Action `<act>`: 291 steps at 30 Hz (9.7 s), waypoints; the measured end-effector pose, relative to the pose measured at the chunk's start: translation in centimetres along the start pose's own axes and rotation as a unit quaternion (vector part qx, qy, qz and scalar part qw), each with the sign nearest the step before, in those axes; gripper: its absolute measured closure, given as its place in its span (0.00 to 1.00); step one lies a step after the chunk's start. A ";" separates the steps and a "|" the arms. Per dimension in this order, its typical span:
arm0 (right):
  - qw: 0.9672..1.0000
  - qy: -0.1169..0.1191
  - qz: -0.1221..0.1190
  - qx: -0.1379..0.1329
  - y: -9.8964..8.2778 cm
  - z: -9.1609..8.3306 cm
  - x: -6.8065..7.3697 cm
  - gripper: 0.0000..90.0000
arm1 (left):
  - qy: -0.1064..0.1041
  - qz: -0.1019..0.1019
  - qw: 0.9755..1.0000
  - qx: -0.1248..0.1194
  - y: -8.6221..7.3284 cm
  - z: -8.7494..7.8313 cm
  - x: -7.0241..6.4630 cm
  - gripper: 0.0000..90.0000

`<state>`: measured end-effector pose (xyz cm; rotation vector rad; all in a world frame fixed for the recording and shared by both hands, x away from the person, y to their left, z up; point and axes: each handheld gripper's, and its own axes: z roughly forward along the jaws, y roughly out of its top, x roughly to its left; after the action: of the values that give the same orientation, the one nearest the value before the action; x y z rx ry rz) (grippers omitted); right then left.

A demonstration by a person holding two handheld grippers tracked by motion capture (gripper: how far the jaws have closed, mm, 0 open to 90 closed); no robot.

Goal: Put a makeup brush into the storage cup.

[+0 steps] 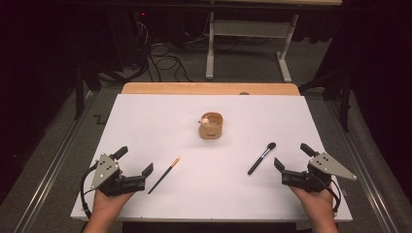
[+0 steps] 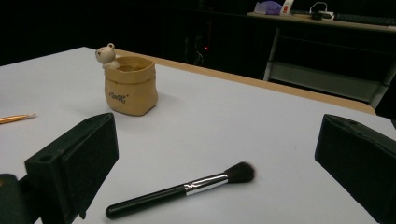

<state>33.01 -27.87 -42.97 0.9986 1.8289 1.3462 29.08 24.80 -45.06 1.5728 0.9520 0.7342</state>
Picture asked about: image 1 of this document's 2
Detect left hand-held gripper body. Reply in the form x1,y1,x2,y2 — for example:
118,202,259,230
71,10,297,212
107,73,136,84
89,152,146,197

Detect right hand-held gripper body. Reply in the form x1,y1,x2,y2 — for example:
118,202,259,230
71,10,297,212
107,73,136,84
281,151,359,194

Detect thin black orange-tipped brush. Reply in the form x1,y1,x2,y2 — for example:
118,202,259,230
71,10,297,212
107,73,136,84
148,156,182,195

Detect black makeup brush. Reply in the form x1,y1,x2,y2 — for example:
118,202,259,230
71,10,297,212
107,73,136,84
247,142,277,176

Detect round wooden brush holder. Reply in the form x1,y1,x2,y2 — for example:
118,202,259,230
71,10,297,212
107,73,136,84
198,112,224,141

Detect person's left hand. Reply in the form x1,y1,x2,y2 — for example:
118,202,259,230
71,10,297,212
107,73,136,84
92,189,135,216

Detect person's right hand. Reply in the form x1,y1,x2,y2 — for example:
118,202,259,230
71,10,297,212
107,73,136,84
289,185,335,217

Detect black metal stand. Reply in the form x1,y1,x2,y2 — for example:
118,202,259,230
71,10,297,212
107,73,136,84
73,61,102,121
299,69,354,133

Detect white board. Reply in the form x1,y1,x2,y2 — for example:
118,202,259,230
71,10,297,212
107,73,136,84
70,93,354,223

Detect right hand-held gripper cable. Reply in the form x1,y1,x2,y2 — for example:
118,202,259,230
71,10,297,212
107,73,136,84
319,176,342,217

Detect hand-held gripper cable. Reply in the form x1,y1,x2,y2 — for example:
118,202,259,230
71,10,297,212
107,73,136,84
319,176,342,217
80,161,99,219

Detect left hand-held gripper cable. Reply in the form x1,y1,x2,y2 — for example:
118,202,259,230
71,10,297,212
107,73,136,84
80,161,99,219

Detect metal floor rail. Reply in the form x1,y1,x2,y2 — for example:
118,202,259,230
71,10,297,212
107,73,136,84
13,91,99,233
326,99,400,233

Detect black floor cables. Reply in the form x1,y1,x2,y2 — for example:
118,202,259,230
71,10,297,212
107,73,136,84
147,41,195,83

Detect white metal desk frame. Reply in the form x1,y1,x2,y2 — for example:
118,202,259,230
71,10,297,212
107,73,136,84
205,12,299,83

